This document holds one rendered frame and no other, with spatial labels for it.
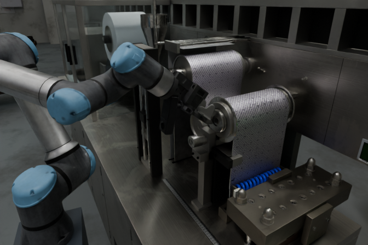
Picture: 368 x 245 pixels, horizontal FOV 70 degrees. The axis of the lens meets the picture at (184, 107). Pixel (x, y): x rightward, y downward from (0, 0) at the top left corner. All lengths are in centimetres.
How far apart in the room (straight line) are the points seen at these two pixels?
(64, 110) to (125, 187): 61
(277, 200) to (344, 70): 44
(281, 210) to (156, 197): 46
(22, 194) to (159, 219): 43
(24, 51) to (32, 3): 1119
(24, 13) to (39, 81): 1154
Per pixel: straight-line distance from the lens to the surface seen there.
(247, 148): 87
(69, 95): 58
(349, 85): 92
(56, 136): 93
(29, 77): 68
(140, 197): 107
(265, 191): 92
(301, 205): 90
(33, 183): 87
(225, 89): 104
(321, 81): 97
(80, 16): 157
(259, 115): 85
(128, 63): 61
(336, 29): 94
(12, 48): 93
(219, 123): 80
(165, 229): 95
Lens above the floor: 160
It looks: 22 degrees down
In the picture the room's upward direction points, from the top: straight up
